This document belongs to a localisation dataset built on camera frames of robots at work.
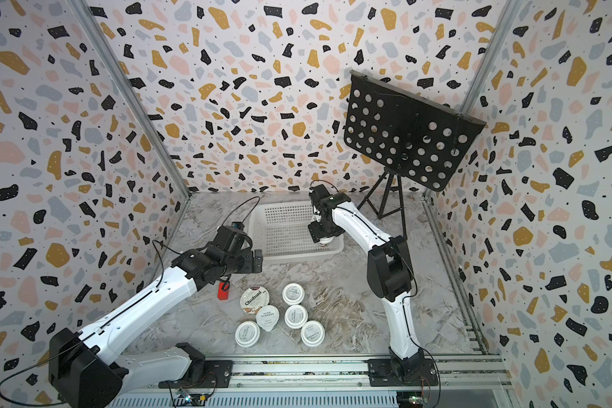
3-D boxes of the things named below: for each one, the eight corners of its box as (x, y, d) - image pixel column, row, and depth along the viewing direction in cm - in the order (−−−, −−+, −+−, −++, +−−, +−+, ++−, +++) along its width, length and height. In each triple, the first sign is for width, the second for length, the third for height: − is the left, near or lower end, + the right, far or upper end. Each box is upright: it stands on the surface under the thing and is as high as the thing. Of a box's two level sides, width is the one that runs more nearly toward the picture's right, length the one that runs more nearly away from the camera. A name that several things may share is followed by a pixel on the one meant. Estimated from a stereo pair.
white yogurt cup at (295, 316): (285, 333, 83) (283, 326, 77) (287, 313, 88) (285, 304, 82) (307, 333, 83) (306, 326, 77) (308, 313, 88) (307, 304, 82)
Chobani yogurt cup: (241, 317, 87) (237, 311, 82) (246, 293, 92) (242, 285, 88) (268, 317, 87) (265, 311, 82) (271, 293, 93) (269, 286, 88)
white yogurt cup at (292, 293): (283, 311, 88) (281, 302, 82) (285, 292, 93) (283, 282, 87) (303, 311, 88) (302, 302, 82) (304, 292, 93) (303, 282, 87)
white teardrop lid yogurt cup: (257, 334, 82) (254, 328, 78) (261, 311, 87) (258, 304, 83) (278, 334, 82) (276, 328, 78) (281, 311, 87) (279, 304, 83)
